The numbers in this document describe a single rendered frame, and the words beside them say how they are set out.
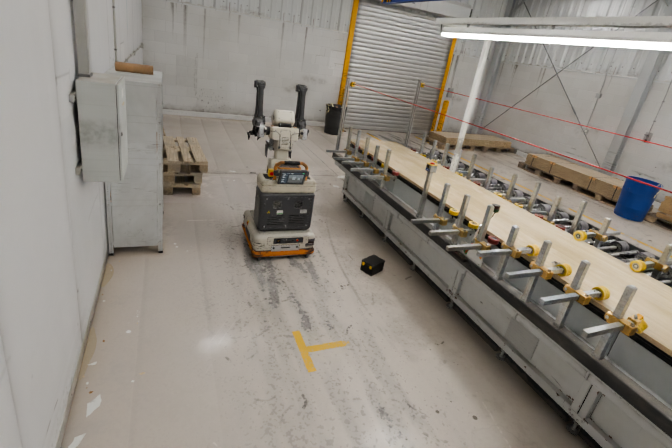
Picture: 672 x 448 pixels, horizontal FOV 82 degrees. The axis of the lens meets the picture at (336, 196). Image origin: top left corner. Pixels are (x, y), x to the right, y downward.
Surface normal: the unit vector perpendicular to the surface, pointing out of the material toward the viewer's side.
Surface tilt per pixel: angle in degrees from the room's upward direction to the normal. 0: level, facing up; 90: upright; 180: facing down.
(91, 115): 90
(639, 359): 90
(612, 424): 90
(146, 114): 90
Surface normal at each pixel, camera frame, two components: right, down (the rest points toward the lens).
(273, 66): 0.37, 0.39
